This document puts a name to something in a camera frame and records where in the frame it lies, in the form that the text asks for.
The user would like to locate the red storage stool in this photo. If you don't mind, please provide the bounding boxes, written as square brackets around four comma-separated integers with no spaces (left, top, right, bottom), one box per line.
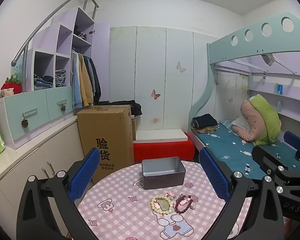
[133,133,195,166]

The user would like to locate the cream bead bracelet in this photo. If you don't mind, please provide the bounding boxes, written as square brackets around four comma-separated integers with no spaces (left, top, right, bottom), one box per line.
[150,194,174,215]

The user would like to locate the blue printed bedsheet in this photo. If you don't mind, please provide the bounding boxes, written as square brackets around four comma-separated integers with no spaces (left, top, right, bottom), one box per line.
[194,121,300,180]

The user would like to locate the light blue shirt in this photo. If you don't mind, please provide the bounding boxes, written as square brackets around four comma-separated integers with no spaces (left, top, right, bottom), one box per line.
[71,51,83,109]

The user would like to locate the grey round fixture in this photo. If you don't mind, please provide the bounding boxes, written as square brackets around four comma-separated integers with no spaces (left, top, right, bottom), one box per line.
[261,54,275,66]

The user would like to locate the white wardrobe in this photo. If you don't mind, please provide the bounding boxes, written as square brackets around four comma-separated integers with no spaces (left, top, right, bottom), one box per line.
[109,26,220,133]

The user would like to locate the white pillow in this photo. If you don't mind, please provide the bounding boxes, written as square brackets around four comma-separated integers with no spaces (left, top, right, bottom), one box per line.
[231,116,250,132]

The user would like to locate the red strawberry plush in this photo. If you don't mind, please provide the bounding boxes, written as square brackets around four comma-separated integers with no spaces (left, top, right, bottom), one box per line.
[0,74,22,100]

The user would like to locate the purple stair shelf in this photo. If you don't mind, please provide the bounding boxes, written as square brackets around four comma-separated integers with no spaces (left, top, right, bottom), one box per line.
[25,7,111,105]

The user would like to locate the yellow jacket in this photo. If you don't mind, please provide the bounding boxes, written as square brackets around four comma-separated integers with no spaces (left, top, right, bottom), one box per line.
[78,54,94,107]

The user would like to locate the folded dark clothes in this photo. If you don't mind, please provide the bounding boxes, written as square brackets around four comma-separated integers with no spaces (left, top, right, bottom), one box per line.
[191,114,218,133]

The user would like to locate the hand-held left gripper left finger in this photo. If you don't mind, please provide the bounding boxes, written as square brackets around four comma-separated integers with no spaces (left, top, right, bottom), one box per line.
[16,147,102,240]

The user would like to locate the dark hanging jackets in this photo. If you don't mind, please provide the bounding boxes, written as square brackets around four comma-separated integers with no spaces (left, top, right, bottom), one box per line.
[86,56,102,104]

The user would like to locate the pink checkered tablecloth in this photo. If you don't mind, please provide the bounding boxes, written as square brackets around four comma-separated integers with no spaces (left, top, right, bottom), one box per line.
[76,160,253,240]

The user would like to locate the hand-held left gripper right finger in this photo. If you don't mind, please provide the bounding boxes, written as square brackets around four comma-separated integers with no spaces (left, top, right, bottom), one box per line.
[199,147,285,240]

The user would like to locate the teal bunk bed frame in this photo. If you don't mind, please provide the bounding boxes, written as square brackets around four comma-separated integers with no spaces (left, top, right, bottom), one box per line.
[189,11,300,155]

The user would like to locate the clothes in shelf cubby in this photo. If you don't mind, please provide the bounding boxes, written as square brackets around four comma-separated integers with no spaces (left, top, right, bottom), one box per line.
[74,25,89,40]

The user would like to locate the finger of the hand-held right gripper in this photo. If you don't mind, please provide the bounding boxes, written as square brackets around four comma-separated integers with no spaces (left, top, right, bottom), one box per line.
[252,146,288,180]
[284,131,300,162]

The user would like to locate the pink quilt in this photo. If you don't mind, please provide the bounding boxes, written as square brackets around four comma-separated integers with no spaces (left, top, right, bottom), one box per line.
[232,100,260,142]

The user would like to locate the green quilt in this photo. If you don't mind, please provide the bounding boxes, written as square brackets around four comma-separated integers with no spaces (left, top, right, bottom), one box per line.
[249,94,282,146]

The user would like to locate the pale green stone pendant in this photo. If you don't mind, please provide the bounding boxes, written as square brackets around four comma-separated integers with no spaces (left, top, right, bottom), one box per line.
[157,199,171,210]

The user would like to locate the folded jeans stack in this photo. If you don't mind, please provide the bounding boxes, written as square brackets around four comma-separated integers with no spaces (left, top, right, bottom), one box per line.
[55,69,66,88]
[34,74,54,91]

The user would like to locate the black clothing pile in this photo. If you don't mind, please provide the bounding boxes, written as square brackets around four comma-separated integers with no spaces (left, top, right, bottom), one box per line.
[110,100,143,117]

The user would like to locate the grey metal handrail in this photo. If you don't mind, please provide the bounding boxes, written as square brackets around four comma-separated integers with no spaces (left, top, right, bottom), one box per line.
[11,0,99,67]

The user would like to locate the grey metal tin box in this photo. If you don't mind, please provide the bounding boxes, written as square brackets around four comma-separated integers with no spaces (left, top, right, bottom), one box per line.
[141,157,186,190]

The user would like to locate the teal drawer cabinet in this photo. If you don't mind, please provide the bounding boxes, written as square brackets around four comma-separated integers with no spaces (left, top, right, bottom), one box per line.
[0,85,77,150]

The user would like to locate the beige cabinet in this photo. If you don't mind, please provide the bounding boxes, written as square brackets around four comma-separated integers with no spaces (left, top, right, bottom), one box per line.
[0,116,90,240]

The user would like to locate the tall cardboard box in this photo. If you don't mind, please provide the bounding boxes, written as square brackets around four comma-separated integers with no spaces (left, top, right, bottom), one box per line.
[77,104,137,184]

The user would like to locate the dark red bead bracelet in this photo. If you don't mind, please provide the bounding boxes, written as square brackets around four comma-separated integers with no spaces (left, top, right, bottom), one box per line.
[174,194,192,213]

